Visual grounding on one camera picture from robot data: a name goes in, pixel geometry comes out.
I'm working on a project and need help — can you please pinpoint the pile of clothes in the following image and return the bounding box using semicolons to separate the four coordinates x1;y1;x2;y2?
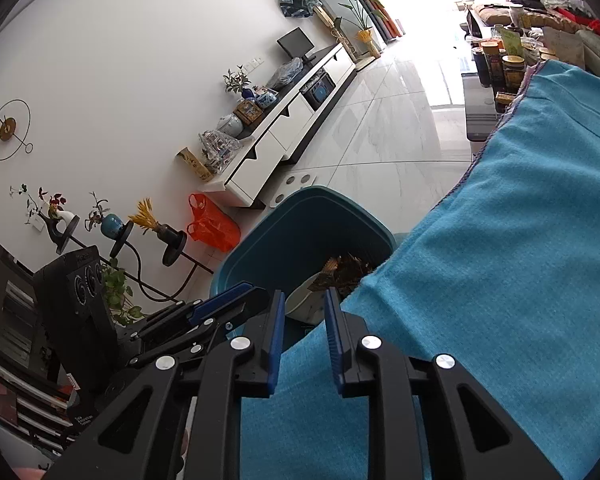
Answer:
510;0;600;37

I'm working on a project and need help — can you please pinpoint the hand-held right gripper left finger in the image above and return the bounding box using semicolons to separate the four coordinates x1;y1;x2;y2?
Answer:
44;289;287;480

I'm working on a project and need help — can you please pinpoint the fan with patterned cover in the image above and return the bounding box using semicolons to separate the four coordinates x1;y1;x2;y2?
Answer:
278;0;357;57

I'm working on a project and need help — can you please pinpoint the dark cabinet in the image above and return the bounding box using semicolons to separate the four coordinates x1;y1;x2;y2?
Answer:
0;225;77;462

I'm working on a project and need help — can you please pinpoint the clear plastic bag with items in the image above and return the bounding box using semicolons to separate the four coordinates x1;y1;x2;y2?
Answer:
198;129;244;171

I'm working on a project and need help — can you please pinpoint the blue towel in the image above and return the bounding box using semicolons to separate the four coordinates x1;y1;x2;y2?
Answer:
240;59;600;480

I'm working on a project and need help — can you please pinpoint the framed picture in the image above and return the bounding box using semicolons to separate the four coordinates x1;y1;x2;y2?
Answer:
232;99;262;125

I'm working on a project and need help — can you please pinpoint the brown crinkled wrapper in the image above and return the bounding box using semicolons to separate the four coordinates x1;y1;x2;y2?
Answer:
307;254;382;297

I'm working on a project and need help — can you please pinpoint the tall gold gift box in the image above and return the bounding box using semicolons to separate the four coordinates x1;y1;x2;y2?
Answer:
176;147;214;183

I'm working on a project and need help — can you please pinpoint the tall leafy potted plant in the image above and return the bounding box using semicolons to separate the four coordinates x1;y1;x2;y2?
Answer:
319;0;387;57

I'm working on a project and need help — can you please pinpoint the group of glass jars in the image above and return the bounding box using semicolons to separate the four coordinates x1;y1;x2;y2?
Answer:
472;25;552;114

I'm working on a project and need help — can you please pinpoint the green packet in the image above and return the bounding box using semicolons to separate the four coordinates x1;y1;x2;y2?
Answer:
495;27;524;59

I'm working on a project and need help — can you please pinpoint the black vase with yellow wheat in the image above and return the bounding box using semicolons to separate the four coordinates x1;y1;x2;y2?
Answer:
127;199;187;244

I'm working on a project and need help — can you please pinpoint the plastic wrapped bundle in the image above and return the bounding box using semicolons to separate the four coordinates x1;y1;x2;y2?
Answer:
266;57;305;92

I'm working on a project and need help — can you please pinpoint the white bathroom scale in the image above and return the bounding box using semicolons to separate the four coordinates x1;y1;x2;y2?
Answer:
269;170;317;207

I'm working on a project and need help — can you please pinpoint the yellow dried wheat vase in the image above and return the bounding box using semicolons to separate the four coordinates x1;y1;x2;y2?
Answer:
356;30;382;59

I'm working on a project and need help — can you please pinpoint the small plant in blue vase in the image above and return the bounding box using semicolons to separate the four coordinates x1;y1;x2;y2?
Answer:
223;65;256;102

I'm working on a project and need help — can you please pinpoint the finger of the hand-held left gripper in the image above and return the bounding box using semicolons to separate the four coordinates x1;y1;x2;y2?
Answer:
139;282;269;344
128;319;247;374

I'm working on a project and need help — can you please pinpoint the white ceramic lidded jar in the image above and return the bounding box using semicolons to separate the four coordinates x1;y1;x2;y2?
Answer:
216;112;244;137

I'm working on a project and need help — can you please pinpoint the green trailing pothos plant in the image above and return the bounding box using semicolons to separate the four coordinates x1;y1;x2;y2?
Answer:
102;257;147;327

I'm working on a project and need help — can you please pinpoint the glass coffee table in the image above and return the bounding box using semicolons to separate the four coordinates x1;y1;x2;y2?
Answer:
459;5;527;142

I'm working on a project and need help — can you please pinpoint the black metal plant stand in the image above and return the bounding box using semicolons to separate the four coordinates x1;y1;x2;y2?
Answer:
39;212;217;307

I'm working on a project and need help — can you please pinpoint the white vase with red flowers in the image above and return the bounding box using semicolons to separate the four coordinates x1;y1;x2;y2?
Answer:
9;183;81;234

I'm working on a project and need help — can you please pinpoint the white black TV cabinet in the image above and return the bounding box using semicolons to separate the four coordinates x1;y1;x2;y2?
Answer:
202;41;359;209

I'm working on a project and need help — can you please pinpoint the black computer monitor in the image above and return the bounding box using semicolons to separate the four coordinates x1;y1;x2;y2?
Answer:
276;27;315;61

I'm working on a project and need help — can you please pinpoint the round metal wall clock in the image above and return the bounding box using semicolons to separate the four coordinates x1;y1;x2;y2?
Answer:
0;99;34;162

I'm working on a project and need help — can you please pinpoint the orange plastic bag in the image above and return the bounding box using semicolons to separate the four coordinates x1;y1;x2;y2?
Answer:
186;192;242;254

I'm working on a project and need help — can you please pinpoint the teal plastic trash bin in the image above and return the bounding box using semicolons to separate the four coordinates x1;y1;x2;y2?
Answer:
209;186;397;347

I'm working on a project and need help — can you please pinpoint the teal vase with plant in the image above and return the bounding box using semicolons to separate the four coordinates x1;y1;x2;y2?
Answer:
85;191;126;239

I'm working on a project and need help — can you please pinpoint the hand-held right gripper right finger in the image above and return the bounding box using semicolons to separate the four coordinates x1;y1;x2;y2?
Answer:
324;287;563;480

